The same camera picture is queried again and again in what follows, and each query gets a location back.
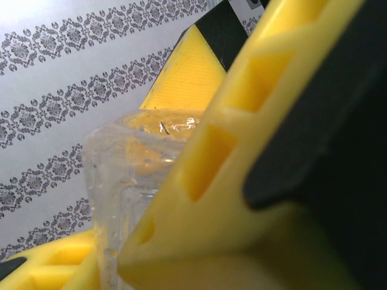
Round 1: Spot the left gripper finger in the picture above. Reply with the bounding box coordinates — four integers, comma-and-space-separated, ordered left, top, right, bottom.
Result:
0, 228, 103, 290

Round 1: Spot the clear bottle green-white cap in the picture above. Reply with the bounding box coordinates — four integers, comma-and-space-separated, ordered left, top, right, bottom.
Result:
83, 108, 209, 290

